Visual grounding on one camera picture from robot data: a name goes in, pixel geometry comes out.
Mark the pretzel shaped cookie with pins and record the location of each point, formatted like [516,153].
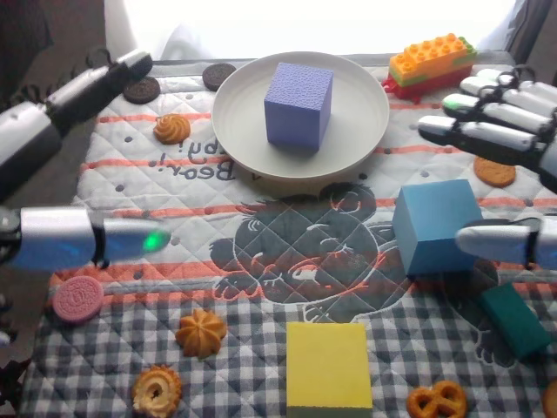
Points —
[436,400]

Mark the round tan biscuit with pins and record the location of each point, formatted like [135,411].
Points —
[494,174]

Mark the blue foam cube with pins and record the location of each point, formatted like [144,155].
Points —
[431,226]

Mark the purple foam cube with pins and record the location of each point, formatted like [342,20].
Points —
[296,109]

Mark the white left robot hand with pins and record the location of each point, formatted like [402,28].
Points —
[56,237]

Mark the yellow foam cube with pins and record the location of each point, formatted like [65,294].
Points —
[328,366]

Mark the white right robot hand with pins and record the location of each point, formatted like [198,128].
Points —
[500,130]

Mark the chocolate sandwich cookie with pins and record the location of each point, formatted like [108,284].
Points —
[219,76]
[141,90]

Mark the quilt with printed bear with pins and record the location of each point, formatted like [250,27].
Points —
[174,191]

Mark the cream round plate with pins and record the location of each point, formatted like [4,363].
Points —
[243,143]

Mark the orange swirl cookie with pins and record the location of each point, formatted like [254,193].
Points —
[172,128]

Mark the pink sandwich cookie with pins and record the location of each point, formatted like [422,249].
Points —
[78,298]

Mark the grey curtain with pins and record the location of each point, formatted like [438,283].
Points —
[535,26]

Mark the brown cookie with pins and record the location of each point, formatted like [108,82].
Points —
[551,398]

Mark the teal foam block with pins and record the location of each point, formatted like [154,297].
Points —
[513,320]

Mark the flower shaped cookie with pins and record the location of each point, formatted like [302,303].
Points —
[201,332]

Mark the orange and green brick toy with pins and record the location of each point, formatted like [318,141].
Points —
[431,65]

